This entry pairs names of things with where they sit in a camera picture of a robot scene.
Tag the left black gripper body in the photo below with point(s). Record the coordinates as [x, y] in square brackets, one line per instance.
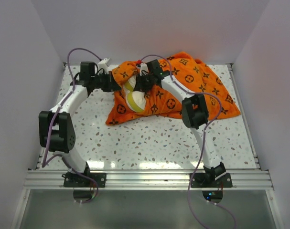
[102, 81]

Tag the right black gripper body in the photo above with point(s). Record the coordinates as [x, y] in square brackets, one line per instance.
[145, 82]

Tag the cream pillow yellow edge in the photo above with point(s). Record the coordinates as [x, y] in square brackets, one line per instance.
[134, 99]

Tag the orange patterned pillowcase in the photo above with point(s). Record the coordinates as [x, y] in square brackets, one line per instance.
[185, 76]

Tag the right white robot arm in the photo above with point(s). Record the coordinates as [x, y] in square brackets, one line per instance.
[194, 113]

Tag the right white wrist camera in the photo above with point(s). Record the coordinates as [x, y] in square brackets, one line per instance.
[143, 68]

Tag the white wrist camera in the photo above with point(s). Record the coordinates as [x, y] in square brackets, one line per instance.
[104, 64]
[143, 68]

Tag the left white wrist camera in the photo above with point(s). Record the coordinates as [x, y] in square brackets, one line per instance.
[104, 64]

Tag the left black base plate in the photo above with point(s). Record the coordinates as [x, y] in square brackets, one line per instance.
[91, 180]

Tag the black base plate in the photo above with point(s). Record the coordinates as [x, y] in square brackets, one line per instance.
[202, 180]
[91, 180]

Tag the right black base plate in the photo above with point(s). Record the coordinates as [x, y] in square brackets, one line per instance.
[202, 180]

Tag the aluminium mounting rail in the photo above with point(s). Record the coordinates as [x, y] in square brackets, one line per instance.
[149, 179]

